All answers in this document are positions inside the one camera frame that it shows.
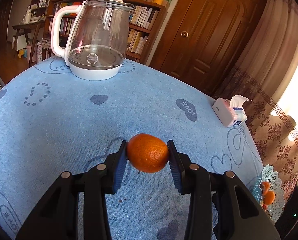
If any glass kettle with white handle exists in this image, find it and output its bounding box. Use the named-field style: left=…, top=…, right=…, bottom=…
left=51, top=0, right=134, bottom=81

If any light blue lace fruit basket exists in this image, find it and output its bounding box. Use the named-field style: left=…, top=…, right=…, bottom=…
left=252, top=165, right=285, bottom=223

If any wooden side desk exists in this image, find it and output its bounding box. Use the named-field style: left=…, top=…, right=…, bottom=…
left=12, top=20, right=45, bottom=68

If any light blue love tablecloth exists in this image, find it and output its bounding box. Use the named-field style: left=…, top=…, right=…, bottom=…
left=0, top=57, right=263, bottom=239

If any small orange in basket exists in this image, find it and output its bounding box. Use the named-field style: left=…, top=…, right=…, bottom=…
left=263, top=191, right=276, bottom=205
left=260, top=181, right=270, bottom=196

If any brown wooden door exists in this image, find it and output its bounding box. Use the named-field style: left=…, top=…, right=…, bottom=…
left=150, top=0, right=267, bottom=96

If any beige patterned curtain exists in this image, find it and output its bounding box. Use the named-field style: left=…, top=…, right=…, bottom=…
left=214, top=0, right=298, bottom=198

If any white tissue pack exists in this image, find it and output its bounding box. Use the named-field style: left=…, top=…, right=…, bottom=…
left=212, top=94, right=250, bottom=127

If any wooden bookshelf with books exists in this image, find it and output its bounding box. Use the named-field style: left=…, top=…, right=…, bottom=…
left=42, top=0, right=167, bottom=64

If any orange mandarin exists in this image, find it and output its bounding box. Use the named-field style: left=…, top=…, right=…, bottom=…
left=127, top=133, right=169, bottom=173

